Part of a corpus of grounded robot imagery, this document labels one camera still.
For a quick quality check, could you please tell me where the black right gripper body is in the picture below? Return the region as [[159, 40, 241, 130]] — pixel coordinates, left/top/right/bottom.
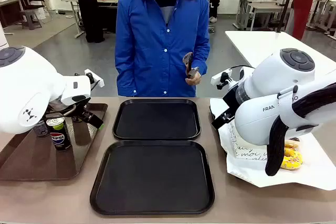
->
[[222, 85, 242, 113]]

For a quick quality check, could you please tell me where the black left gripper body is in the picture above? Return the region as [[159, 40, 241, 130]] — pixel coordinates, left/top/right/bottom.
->
[[48, 98, 91, 120]]

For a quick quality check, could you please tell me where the person's right forearm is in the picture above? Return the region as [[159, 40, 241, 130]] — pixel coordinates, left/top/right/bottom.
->
[[114, 53, 138, 97]]

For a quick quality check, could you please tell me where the person's left forearm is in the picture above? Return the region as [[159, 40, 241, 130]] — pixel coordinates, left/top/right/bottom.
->
[[193, 45, 211, 78]]

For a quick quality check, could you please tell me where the person's left hand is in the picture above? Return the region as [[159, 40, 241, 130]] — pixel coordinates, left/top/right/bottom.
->
[[185, 72, 203, 87]]

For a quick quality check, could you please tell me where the black green Pepsi can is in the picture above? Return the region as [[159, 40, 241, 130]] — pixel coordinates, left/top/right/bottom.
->
[[45, 116, 72, 152]]

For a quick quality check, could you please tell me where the grey patterned Pepsi can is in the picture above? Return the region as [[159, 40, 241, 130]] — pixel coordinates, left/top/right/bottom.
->
[[33, 120, 49, 138]]

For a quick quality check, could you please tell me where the white printed paper bag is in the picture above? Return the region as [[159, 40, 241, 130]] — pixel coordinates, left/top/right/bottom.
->
[[209, 97, 336, 191]]

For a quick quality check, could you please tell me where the white side table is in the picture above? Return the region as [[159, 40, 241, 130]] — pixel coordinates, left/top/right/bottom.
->
[[224, 30, 336, 78]]

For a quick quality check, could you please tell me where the brown wood-pattern tray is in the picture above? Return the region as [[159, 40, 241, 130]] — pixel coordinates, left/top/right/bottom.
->
[[0, 102, 109, 182]]

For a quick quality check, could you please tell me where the black square tray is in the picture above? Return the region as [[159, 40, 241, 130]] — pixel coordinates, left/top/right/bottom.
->
[[89, 140, 216, 216], [112, 98, 202, 141]]

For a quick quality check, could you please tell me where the yellow sprinkled donut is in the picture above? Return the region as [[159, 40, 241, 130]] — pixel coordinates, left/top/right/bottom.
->
[[284, 147, 302, 158], [280, 155, 304, 170]]

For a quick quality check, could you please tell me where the white lab table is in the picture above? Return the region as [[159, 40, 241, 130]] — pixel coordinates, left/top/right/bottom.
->
[[232, 0, 292, 31]]

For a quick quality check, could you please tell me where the person in blue shirt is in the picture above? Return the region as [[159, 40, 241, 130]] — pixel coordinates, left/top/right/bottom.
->
[[114, 0, 211, 98]]

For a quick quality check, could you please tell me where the grey metal-legged table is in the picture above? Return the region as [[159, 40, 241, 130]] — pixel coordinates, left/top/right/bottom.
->
[[64, 0, 119, 39]]

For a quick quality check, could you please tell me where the bystander in black clothes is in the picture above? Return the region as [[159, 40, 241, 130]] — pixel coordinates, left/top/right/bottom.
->
[[69, 0, 106, 44]]

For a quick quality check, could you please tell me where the grey office chair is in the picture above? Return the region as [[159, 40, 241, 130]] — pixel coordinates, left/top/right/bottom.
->
[[19, 0, 45, 30]]

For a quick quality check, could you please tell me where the black tripod pole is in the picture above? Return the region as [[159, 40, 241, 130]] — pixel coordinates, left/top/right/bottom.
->
[[275, 0, 300, 34]]

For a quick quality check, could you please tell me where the bystander in red dress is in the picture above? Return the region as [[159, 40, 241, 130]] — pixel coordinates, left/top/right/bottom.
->
[[280, 0, 319, 40]]

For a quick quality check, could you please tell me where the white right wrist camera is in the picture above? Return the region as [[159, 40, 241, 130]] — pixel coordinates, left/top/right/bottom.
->
[[211, 69, 233, 90]]

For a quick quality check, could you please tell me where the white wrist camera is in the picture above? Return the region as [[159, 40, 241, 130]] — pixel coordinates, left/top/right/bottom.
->
[[83, 69, 105, 89], [211, 69, 233, 90]]

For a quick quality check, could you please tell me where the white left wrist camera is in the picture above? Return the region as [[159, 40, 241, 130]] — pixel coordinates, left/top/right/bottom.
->
[[83, 69, 105, 89]]

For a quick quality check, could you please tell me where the black braided cable sleeve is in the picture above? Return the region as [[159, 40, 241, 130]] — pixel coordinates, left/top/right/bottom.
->
[[264, 82, 336, 177]]

